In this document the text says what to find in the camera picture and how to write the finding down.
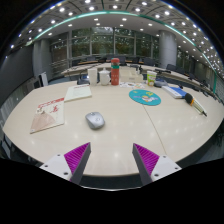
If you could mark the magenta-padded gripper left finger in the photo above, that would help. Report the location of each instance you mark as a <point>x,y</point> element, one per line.
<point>56,165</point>

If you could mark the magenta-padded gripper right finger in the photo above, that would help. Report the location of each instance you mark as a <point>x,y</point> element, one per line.
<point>164,166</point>

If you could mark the silver computer mouse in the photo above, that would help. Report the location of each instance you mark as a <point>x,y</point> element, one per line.
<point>95,120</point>

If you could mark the teal round mouse pad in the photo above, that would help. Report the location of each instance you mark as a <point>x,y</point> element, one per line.
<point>145,97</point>

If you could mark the red printed magazine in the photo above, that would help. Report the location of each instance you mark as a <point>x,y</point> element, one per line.
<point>48,115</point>

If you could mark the black handheld microphone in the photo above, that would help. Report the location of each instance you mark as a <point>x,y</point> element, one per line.
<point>193,102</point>

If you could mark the white paper booklet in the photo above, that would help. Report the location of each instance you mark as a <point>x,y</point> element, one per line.
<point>77,92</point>

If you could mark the blue book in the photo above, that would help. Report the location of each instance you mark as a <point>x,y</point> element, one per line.
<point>175,92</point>

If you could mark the dark gooseneck microphone console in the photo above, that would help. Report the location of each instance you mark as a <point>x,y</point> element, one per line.
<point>161,83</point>

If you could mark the grey cabinet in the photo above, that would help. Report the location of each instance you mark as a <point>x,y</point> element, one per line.
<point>36,83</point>

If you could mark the white leaning board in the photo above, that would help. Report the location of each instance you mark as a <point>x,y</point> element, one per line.
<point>44,79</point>

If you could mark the colourful sticker sheet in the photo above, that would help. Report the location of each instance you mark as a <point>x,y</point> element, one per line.
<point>131,85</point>

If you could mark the green printed cup with straw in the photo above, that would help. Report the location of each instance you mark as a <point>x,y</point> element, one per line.
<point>151,78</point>

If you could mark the white paper cup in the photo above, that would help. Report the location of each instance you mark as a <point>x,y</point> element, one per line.
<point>92,77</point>

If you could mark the beige desk organiser tray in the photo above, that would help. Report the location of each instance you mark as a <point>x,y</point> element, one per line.
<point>131,76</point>

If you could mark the long curved conference desk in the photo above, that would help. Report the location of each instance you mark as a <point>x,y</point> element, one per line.
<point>78,69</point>

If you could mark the white lidded mug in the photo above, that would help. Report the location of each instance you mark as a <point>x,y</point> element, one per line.
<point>104,78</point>

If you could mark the red and green bottle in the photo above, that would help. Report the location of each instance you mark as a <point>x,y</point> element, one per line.
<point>115,73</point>

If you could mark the dark office chairs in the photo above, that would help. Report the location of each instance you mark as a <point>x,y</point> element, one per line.
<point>149,61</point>

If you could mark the ceiling lights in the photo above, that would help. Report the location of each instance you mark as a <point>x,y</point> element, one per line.
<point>115,6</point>

